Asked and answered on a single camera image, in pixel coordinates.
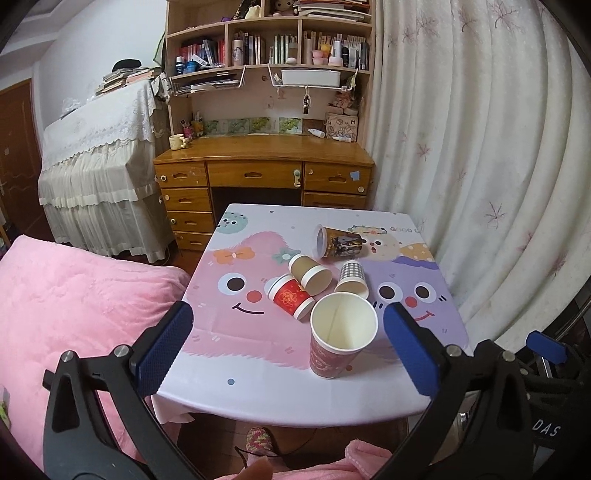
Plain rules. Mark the row of shelf books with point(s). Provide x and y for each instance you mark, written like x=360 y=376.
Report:
x=272 y=48

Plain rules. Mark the pink fleece robe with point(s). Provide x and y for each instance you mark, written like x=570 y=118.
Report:
x=323 y=466

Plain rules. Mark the wooden desk with drawers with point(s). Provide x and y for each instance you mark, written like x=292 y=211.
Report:
x=258 y=154

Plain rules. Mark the red paper cup gold print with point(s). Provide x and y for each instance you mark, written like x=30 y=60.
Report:
x=288 y=295

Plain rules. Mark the dark printed paper cup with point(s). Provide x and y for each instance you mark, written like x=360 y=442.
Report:
x=344 y=242

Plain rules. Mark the brown wooden door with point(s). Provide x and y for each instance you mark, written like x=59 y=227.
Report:
x=16 y=157

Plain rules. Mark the white storage basket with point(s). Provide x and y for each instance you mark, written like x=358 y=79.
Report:
x=310 y=77

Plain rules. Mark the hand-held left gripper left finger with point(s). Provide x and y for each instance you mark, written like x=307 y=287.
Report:
x=164 y=348

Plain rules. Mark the pink jar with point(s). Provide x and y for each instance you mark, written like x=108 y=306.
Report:
x=334 y=61

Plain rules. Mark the printed paper box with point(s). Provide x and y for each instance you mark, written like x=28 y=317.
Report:
x=341 y=125

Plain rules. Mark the cartoon printed tablecloth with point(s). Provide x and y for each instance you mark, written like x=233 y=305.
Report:
x=240 y=350

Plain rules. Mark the wooden bookshelf hutch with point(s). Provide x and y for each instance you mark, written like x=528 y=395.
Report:
x=272 y=27

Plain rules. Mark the lace covered piano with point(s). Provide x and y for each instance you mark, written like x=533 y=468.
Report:
x=97 y=152

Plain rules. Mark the checkered paper cup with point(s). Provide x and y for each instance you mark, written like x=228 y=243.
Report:
x=351 y=277

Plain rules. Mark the knitted slipper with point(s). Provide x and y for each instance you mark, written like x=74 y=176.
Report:
x=259 y=441

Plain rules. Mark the brown paper cup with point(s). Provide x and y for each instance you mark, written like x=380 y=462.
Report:
x=308 y=273

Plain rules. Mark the black hat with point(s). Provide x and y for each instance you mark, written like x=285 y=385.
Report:
x=127 y=64

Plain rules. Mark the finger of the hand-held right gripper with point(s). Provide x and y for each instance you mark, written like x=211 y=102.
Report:
x=548 y=346

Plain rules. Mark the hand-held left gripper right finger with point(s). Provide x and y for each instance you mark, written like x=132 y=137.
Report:
x=411 y=350

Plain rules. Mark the cream mug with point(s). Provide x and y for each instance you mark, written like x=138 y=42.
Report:
x=176 y=142

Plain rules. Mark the plush toy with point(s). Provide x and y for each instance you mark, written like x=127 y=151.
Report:
x=282 y=6

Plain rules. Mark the pink fluffy blanket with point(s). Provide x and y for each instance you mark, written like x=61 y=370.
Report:
x=69 y=304

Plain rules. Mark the red paper cup white inside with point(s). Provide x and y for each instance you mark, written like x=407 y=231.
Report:
x=341 y=337

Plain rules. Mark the pen holder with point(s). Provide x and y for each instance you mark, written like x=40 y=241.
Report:
x=188 y=131

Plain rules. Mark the stack of books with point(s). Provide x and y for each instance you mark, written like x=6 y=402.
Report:
x=124 y=79

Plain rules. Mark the white floral curtain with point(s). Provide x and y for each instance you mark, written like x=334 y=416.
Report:
x=480 y=138

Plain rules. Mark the white tube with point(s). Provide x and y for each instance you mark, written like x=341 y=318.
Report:
x=316 y=133

